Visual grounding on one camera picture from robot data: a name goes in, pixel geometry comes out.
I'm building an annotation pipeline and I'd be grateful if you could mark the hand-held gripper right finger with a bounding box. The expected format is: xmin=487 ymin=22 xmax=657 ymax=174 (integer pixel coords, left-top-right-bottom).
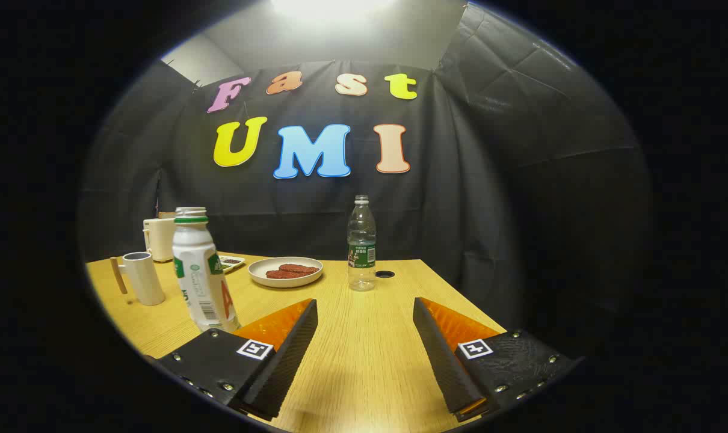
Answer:
xmin=412 ymin=297 xmax=584 ymax=423

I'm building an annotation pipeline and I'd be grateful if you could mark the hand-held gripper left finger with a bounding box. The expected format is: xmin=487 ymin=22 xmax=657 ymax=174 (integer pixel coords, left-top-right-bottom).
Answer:
xmin=157 ymin=298 xmax=319 ymax=422

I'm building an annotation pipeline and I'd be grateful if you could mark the white juice bottle green label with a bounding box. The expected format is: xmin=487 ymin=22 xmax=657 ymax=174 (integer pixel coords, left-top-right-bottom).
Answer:
xmin=171 ymin=207 xmax=242 ymax=333

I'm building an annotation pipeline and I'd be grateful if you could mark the white cup wooden handle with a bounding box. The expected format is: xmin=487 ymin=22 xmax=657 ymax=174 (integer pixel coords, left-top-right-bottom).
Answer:
xmin=110 ymin=252 xmax=166 ymax=307

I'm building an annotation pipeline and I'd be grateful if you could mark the clear plastic water bottle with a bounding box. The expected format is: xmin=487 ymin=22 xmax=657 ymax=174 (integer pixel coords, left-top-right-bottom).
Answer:
xmin=347 ymin=194 xmax=377 ymax=292

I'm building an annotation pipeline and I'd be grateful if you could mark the wooden table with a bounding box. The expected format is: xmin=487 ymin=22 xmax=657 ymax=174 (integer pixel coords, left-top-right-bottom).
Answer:
xmin=85 ymin=253 xmax=508 ymax=433

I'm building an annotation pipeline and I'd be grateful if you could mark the round white plate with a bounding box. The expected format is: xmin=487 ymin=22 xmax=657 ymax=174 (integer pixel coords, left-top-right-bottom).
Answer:
xmin=248 ymin=257 xmax=324 ymax=289

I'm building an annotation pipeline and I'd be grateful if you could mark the cream toaster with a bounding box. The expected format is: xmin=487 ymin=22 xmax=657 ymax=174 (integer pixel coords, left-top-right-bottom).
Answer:
xmin=143 ymin=217 xmax=177 ymax=263

